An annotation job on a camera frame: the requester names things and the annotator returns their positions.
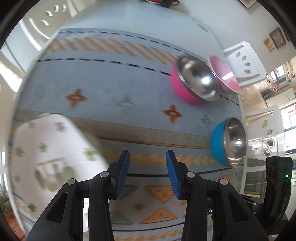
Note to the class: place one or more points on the white chair far left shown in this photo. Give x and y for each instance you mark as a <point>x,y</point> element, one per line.
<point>42,21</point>

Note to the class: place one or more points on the pink patterned ceramic bowl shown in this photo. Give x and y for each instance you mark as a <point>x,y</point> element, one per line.
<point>227,81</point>

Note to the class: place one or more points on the blue steel bowl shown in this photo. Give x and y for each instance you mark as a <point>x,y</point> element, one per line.
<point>229,143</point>

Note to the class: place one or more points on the white chair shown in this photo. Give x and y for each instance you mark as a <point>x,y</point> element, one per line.
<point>265,137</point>
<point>245,64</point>
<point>42,21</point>

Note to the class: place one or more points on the blue woven table runner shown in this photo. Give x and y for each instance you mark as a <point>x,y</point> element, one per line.
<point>116,87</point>

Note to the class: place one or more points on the dark brown teapot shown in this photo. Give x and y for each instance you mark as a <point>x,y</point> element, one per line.
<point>168,3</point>

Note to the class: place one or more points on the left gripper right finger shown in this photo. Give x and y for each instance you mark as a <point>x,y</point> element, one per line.
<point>188,186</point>

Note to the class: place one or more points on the red teacup with saucer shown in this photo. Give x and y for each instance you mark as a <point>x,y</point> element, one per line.
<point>154,1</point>

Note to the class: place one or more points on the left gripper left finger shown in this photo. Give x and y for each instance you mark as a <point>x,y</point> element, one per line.
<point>108,185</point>

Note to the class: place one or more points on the framed wall picture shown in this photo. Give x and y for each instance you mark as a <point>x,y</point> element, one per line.
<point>278,38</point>

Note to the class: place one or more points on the white chair near right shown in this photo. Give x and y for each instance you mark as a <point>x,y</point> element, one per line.
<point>265,137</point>

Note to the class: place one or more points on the pink steel bowl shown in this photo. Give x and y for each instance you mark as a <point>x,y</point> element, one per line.
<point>193,81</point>

